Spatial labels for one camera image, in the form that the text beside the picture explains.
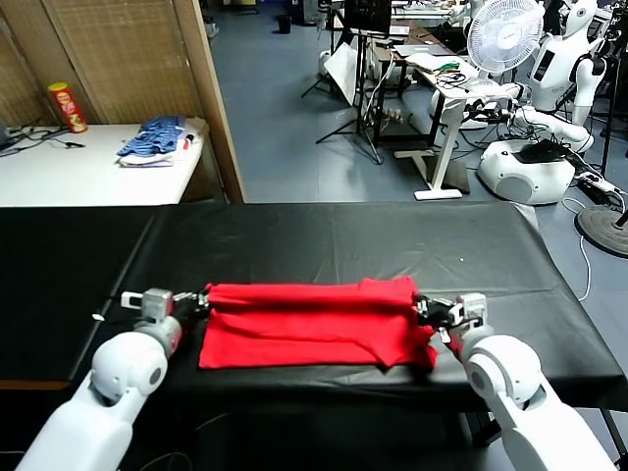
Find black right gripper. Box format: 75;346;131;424
414;295;465;335

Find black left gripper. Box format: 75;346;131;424
171;290;213;328

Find red t-shirt with bear print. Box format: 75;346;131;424
197;275;440;370

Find blue striped clothes pile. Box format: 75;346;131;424
116;115;191;160

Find black table cover sheet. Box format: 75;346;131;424
68;200;628;413

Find black table with orange edge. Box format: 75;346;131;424
0;205;166;393

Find white desk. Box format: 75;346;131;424
393;53;497;202

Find white table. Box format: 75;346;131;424
0;122;212;207

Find black round stand base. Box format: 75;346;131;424
574;204;628;255

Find white power strip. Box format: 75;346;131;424
576;170;624;196

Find black tripod stand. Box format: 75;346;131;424
315;28;385;167

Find red chips can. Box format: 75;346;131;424
47;81;89;133

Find wooden shelf unit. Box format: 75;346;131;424
0;0;247;205

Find white reflector board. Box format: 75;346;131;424
325;41;368;107

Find silver laptop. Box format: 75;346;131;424
394;42;446;58

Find white humanoid robot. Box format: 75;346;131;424
461;0;610;205

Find brown desk with black legs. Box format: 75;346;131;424
371;23;446;150

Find white electric fan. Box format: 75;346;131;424
465;0;547;94

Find black monitor on stand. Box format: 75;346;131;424
343;0;393;37

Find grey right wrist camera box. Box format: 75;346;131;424
450;292;490;329

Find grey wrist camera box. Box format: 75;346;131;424
120;288;174;323
450;292;490;329

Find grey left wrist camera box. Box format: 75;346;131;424
120;288;174;323

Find white floor cable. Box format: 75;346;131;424
561;195;590;301

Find black cable with plug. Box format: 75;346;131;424
0;125;85;157

